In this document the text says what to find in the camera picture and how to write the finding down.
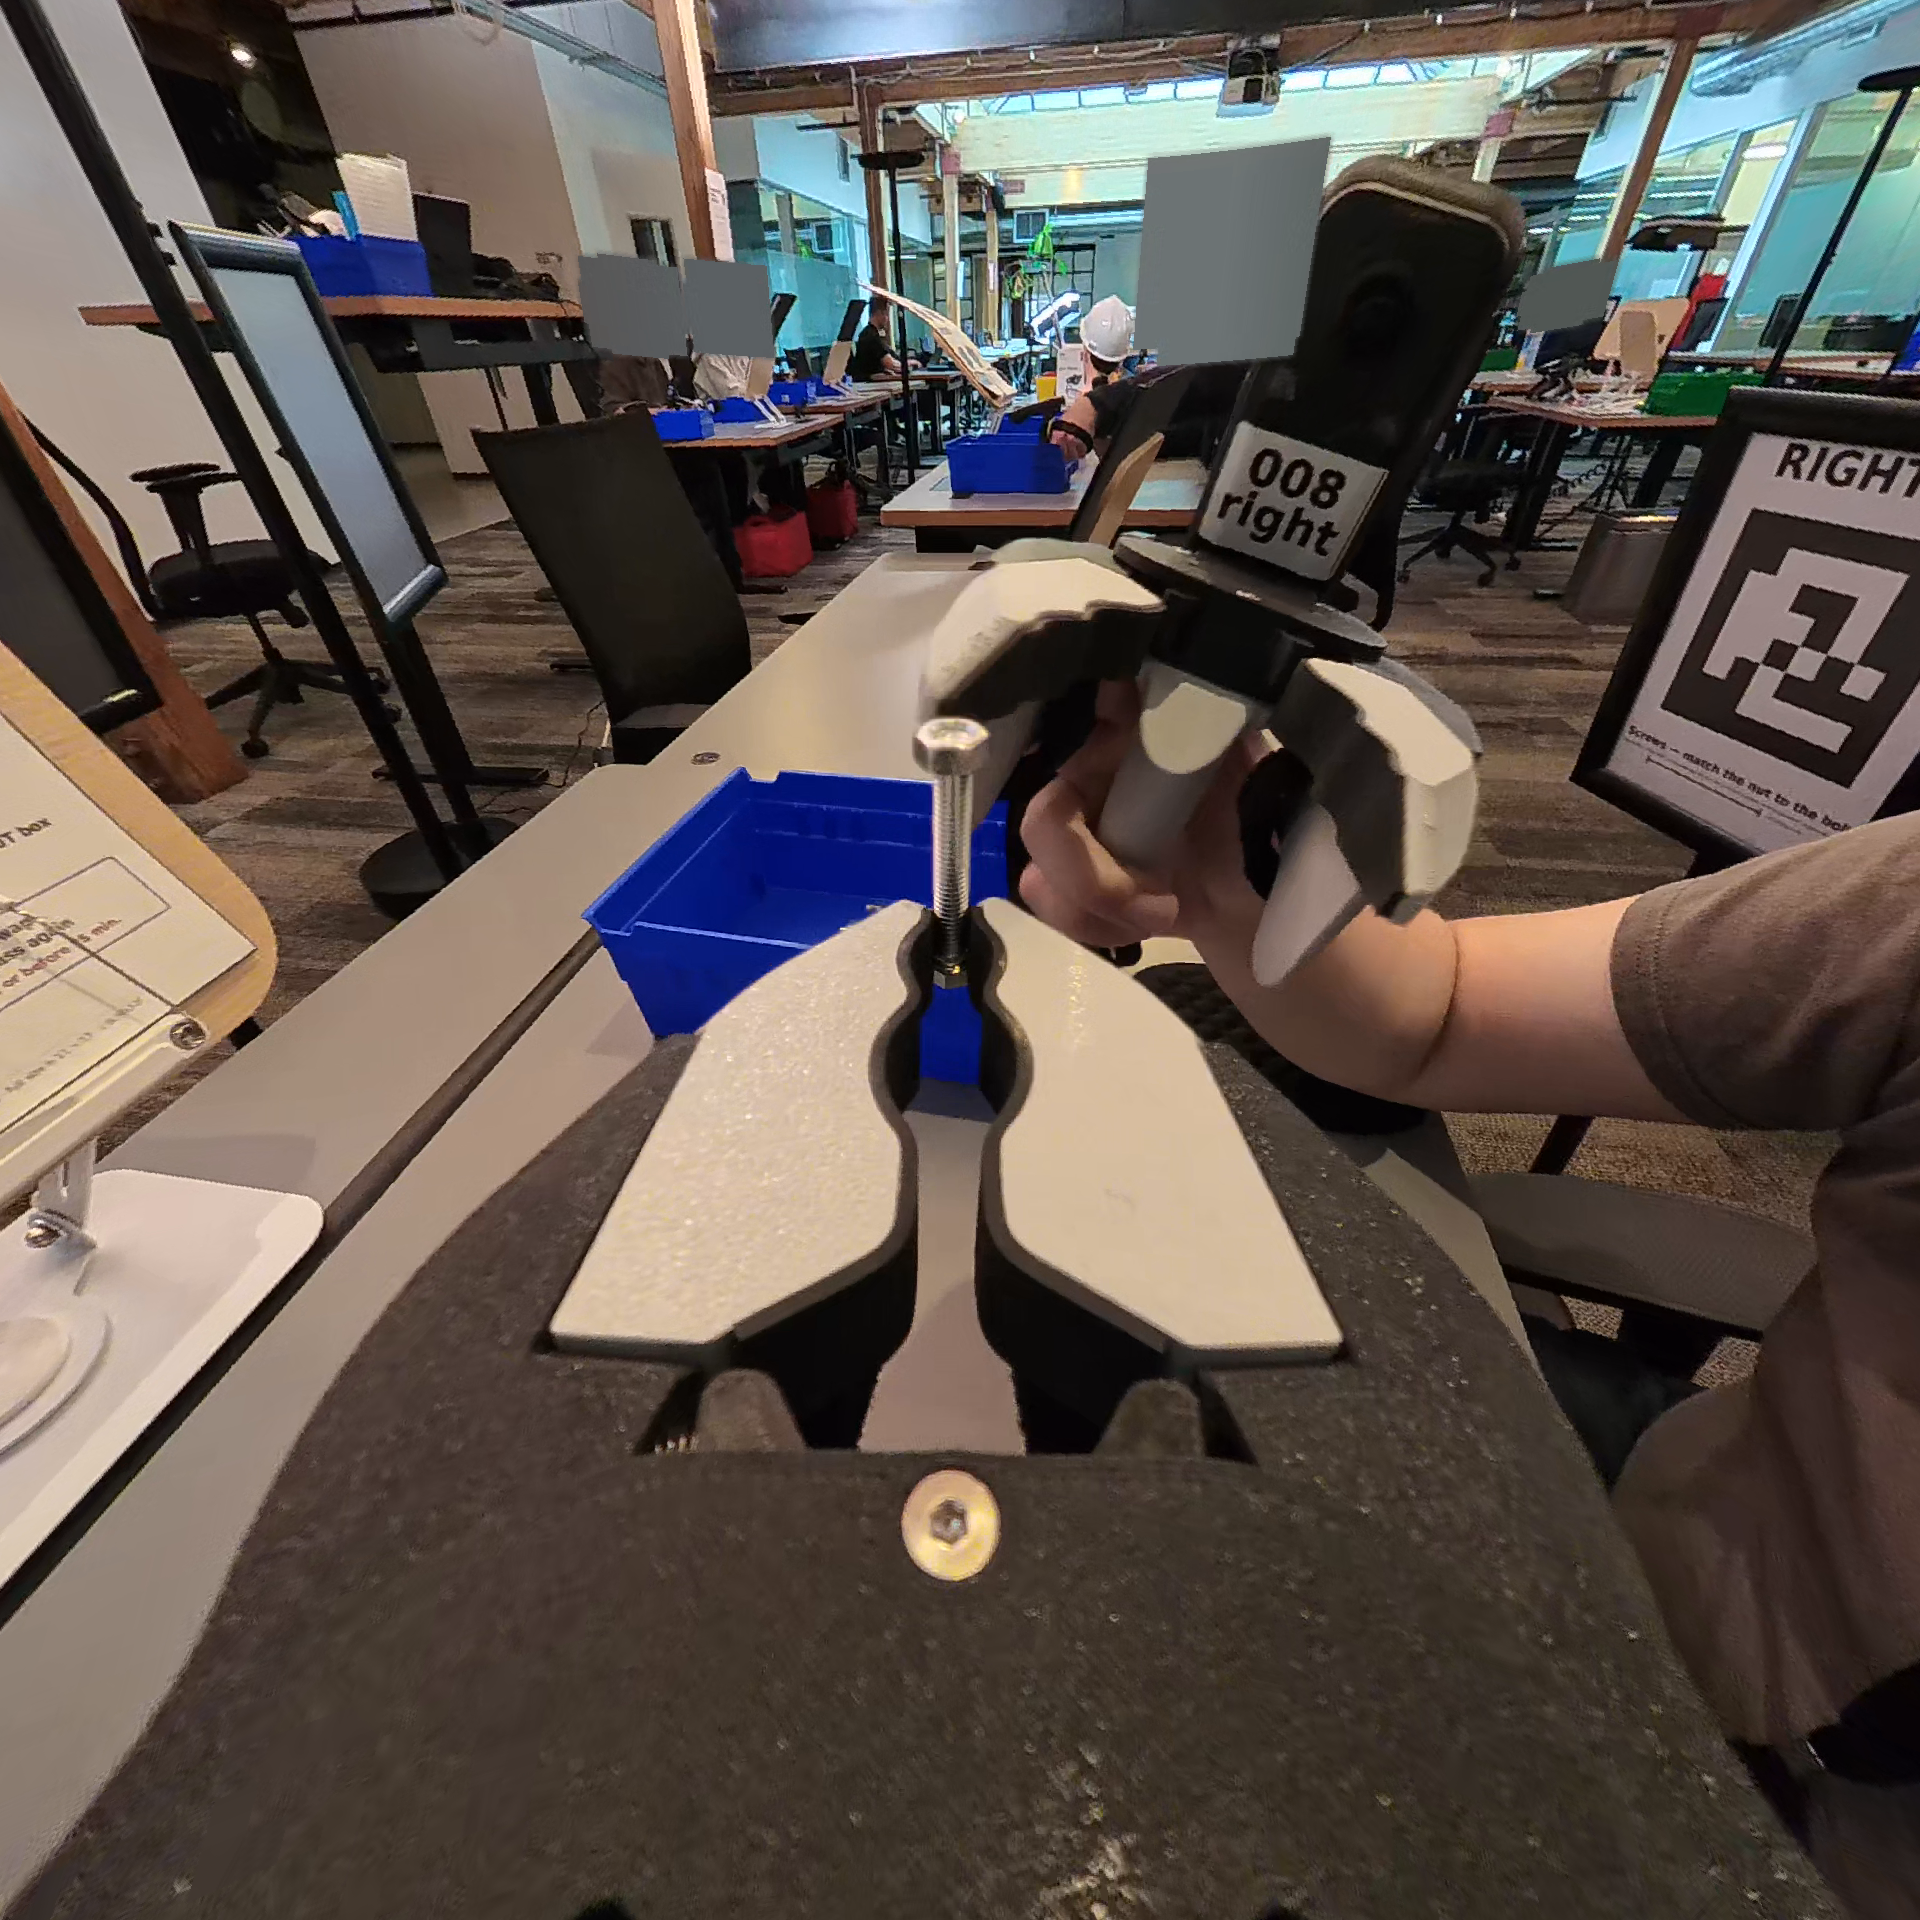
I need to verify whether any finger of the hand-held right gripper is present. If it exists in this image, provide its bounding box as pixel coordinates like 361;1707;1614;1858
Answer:
1249;657;1489;988
920;543;1168;732

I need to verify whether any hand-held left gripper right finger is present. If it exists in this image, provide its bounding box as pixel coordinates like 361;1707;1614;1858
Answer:
971;897;1347;1453

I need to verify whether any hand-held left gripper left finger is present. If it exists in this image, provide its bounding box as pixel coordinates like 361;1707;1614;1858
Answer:
546;900;923;1453

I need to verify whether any long thin steel bolt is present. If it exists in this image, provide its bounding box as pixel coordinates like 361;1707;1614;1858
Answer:
933;765;976;986

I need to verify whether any person's right forearm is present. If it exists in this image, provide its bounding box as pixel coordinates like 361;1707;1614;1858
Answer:
1411;884;1654;1125

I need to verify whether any person's right hand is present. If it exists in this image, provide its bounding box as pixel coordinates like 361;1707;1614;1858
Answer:
1018;678;1455;1105

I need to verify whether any wooden top standing desk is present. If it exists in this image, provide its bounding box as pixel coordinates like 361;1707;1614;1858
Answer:
1477;393;1729;559
78;293;601;436

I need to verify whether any grey metal trash bin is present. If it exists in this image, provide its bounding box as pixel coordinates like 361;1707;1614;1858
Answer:
1560;509;1672;629

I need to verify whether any black framed marker sign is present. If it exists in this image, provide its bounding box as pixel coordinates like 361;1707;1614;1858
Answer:
1569;387;1920;881

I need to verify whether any black pole floor stand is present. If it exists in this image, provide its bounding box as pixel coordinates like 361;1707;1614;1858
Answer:
0;0;520;922

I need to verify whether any black floor lamp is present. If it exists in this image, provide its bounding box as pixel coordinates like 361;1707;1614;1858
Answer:
1758;29;1920;396

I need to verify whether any black box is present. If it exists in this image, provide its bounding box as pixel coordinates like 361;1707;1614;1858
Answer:
409;190;481;298

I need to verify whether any printed instruction sheet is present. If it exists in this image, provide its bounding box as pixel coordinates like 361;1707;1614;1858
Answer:
0;705;262;1142

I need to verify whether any white packaging stack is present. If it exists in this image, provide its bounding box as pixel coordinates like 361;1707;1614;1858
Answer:
335;150;424;243

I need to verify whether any black framed display panel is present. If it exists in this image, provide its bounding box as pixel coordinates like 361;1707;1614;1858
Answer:
0;402;165;737

